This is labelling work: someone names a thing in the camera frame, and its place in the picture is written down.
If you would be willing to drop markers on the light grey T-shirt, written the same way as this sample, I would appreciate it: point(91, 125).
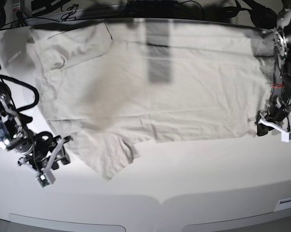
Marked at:
point(110, 86)

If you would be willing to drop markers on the white label sticker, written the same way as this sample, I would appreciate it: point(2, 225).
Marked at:
point(283, 204)

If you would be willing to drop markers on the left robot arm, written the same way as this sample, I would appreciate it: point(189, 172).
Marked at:
point(281, 85)

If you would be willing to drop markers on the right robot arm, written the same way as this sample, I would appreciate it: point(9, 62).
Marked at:
point(12, 119)

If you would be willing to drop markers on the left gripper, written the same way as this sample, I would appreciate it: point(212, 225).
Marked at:
point(277, 111)

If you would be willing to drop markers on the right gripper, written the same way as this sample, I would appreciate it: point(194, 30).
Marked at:
point(36, 149)

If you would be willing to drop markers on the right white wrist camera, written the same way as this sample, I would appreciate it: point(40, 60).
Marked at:
point(45, 176)

